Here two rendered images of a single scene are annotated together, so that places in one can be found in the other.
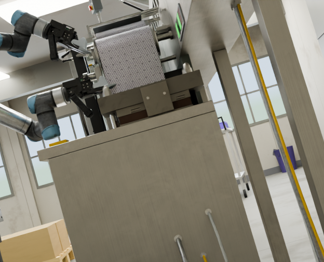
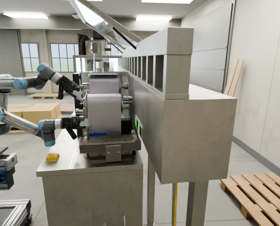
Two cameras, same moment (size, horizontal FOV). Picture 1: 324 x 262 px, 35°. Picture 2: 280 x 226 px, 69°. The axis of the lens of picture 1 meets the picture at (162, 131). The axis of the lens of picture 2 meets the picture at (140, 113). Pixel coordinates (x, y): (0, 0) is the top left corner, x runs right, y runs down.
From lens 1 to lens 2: 1.09 m
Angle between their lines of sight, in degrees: 20
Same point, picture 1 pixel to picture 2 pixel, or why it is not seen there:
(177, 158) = (115, 188)
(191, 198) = (117, 208)
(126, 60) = (102, 113)
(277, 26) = (200, 202)
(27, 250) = (39, 118)
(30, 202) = not seen: hidden behind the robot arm
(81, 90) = (72, 126)
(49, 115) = (50, 135)
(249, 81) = not seen: hidden behind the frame
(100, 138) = (76, 171)
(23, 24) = (44, 74)
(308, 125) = not seen: outside the picture
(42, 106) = (46, 129)
